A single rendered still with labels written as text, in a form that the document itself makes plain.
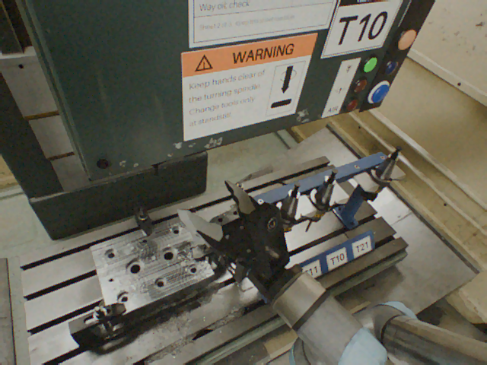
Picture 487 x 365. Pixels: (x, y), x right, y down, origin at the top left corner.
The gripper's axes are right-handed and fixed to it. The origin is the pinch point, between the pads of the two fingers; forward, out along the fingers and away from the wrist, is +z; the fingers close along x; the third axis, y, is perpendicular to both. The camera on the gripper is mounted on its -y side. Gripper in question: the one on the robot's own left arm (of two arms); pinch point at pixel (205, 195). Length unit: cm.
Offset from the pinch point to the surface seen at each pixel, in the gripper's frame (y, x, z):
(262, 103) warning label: -21.6, 2.8, -5.5
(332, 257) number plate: 48, 42, -18
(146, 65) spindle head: -28.5, -10.0, -1.7
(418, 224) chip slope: 57, 89, -31
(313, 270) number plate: 49, 34, -17
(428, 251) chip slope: 59, 83, -40
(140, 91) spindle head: -26.0, -10.8, -1.6
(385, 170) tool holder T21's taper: 17, 54, -14
